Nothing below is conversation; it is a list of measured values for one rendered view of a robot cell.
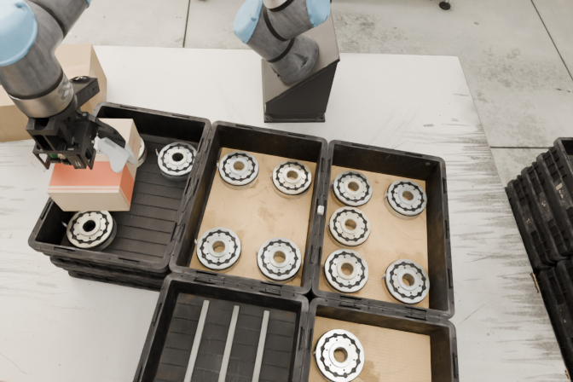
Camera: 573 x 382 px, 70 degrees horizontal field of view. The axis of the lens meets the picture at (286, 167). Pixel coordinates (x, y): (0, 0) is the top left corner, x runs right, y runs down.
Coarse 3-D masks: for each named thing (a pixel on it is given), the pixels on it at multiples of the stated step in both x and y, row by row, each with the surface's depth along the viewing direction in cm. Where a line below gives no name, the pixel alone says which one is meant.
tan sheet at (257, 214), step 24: (264, 168) 110; (312, 168) 112; (216, 192) 106; (240, 192) 106; (264, 192) 107; (312, 192) 108; (216, 216) 102; (240, 216) 103; (264, 216) 103; (288, 216) 104; (240, 240) 100; (264, 240) 100; (192, 264) 96; (240, 264) 96
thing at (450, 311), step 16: (336, 144) 104; (352, 144) 104; (432, 160) 104; (448, 208) 97; (320, 224) 92; (448, 224) 95; (320, 240) 90; (448, 240) 93; (320, 256) 89; (448, 256) 91; (320, 272) 87; (448, 272) 90; (448, 288) 87; (368, 304) 84; (384, 304) 84; (400, 304) 84; (448, 304) 85
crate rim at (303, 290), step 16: (240, 128) 104; (256, 128) 105; (208, 144) 101; (320, 160) 101; (320, 176) 99; (192, 192) 94; (320, 192) 97; (192, 208) 92; (176, 240) 88; (176, 256) 86; (176, 272) 85; (192, 272) 85; (208, 272) 85; (272, 288) 84; (288, 288) 84; (304, 288) 85
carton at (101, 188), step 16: (128, 128) 78; (96, 144) 76; (128, 144) 77; (96, 160) 74; (64, 176) 72; (80, 176) 72; (96, 176) 73; (112, 176) 73; (128, 176) 77; (48, 192) 70; (64, 192) 71; (80, 192) 71; (96, 192) 71; (112, 192) 71; (128, 192) 77; (64, 208) 76; (80, 208) 76; (96, 208) 76; (112, 208) 77; (128, 208) 77
